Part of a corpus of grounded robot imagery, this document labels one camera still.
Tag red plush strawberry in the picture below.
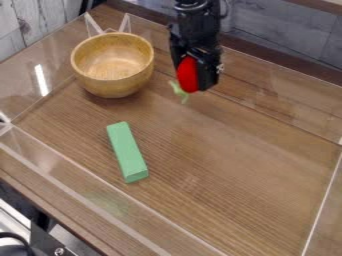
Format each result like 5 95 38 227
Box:
169 56 199 104

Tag clear acrylic tray walls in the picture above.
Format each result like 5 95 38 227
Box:
0 9 342 256

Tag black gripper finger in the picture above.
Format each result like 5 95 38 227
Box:
169 40 184 68
196 49 221 91

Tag wooden bowl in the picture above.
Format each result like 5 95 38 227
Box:
69 32 155 98

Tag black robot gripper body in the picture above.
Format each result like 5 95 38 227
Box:
168 0 221 56

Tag green rectangular block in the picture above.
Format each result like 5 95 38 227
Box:
106 122 148 183

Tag black metal table frame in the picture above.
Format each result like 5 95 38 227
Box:
0 181 98 256

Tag black cable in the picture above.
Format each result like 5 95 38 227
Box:
0 231 34 256

